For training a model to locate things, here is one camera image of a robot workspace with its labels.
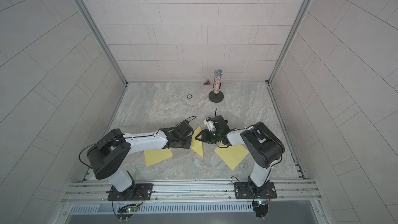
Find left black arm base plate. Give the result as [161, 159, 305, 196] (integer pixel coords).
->
[106, 183, 153, 201]

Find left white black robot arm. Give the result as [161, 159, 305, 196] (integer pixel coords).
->
[82, 124, 193, 192]

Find colourful tube on black stand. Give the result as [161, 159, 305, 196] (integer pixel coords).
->
[208, 69, 224, 103]

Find left controller circuit board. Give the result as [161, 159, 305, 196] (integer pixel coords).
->
[117, 204, 140, 219]

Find right controller circuit board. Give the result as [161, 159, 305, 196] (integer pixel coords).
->
[252, 201, 269, 218]

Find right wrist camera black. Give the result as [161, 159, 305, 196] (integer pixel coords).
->
[204, 115, 230, 132]

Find aluminium mounting rail frame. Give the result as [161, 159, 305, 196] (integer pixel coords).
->
[61, 178, 322, 204]

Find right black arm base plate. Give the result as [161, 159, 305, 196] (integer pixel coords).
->
[233, 181, 277, 200]

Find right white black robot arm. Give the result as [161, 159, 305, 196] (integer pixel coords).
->
[194, 121, 285, 193]

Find controller circuit board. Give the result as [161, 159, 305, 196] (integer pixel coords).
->
[117, 204, 140, 219]
[252, 201, 269, 218]

